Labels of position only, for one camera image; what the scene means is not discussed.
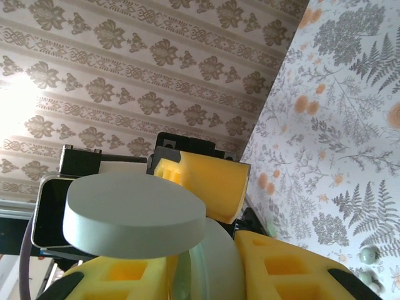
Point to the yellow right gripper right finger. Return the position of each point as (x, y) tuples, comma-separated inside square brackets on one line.
[(253, 275)]

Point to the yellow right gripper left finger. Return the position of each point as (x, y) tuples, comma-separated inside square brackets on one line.
[(156, 281)]

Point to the green earbud charging case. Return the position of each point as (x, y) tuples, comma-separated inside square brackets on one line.
[(125, 212)]

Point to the aluminium frame upright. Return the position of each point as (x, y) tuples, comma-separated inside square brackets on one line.
[(15, 204)]

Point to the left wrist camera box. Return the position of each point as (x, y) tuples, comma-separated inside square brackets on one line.
[(50, 212)]

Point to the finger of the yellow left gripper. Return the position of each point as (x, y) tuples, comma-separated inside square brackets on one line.
[(212, 187)]

